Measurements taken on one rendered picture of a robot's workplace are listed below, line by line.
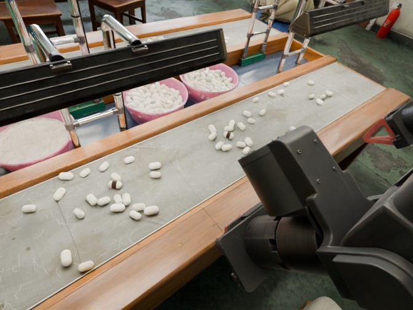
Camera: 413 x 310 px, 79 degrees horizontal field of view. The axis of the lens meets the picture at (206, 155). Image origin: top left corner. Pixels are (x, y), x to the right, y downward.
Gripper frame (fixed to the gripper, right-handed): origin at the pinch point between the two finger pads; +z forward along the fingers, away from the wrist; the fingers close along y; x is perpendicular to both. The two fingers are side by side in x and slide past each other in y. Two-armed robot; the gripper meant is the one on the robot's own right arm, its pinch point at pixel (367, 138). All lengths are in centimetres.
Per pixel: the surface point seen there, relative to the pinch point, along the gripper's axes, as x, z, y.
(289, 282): 59, 82, -13
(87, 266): -7, 31, 62
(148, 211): -10, 32, 44
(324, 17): -37, 9, -32
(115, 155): -30, 45, 42
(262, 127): -16.3, 37.7, -9.7
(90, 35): -100, 79, 18
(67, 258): -10, 32, 64
